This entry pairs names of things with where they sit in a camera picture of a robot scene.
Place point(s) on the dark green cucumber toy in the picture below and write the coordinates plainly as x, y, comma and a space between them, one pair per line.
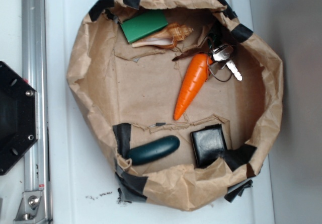
154, 150

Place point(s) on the brown paper bag tray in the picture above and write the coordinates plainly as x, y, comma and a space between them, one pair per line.
127, 97

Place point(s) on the black box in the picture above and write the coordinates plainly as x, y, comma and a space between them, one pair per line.
208, 144

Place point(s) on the metal corner bracket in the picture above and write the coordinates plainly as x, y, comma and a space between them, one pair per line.
31, 208

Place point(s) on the brown striped seashell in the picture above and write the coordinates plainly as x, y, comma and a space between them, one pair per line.
167, 38

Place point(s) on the silver keys on ring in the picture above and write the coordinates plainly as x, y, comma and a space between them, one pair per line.
221, 57

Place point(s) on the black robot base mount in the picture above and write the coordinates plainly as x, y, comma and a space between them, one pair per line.
18, 117

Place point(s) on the orange plastic carrot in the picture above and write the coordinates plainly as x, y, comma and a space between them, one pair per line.
196, 75

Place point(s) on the aluminium frame rail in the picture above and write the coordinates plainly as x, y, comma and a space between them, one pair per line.
36, 159

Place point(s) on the white tray board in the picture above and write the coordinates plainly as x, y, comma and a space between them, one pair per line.
84, 187

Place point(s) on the green box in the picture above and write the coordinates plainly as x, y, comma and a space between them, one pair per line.
144, 25

